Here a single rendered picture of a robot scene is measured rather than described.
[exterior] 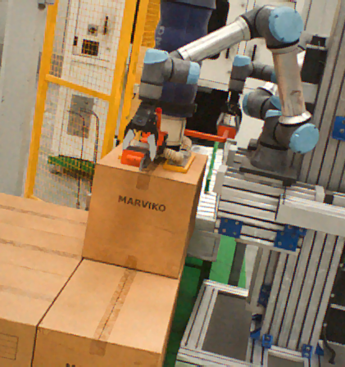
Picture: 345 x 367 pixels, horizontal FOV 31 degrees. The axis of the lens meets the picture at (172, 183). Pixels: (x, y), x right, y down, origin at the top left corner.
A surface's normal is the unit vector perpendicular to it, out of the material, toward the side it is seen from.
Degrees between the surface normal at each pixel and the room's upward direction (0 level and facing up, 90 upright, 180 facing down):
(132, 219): 90
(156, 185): 90
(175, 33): 76
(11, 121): 90
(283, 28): 83
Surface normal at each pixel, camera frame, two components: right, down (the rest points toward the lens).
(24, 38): -0.10, 0.26
